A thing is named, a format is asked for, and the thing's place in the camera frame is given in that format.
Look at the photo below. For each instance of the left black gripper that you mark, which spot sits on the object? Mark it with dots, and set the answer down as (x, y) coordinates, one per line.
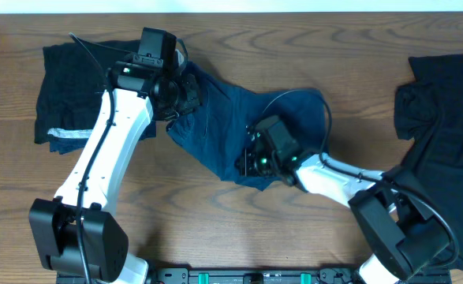
(193, 99)

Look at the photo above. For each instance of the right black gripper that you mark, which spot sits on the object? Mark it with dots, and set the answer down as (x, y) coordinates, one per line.
(248, 169)

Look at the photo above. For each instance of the blue denim shorts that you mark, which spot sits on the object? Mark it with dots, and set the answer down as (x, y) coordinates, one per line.
(216, 133)

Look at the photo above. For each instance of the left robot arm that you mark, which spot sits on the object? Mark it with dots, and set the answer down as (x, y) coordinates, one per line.
(76, 233)

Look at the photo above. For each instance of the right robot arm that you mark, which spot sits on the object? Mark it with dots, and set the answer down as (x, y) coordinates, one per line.
(399, 223)

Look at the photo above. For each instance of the folded black shorts white trim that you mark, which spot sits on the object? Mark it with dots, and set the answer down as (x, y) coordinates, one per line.
(71, 93)

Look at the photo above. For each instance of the black garment pile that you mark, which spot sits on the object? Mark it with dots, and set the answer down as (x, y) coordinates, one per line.
(429, 111)

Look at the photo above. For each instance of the black mounting rail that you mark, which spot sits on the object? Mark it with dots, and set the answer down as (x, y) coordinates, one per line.
(322, 276)

